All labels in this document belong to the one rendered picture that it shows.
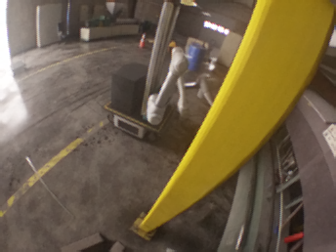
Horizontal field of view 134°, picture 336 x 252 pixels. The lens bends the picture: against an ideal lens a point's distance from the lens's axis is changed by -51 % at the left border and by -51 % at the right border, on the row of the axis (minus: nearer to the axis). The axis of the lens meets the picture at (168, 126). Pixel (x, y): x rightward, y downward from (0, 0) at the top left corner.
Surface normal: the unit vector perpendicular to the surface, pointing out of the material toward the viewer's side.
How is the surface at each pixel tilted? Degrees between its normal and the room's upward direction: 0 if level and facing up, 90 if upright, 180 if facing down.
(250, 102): 90
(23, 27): 90
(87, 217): 0
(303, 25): 90
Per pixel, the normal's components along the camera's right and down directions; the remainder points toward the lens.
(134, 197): 0.24, -0.71
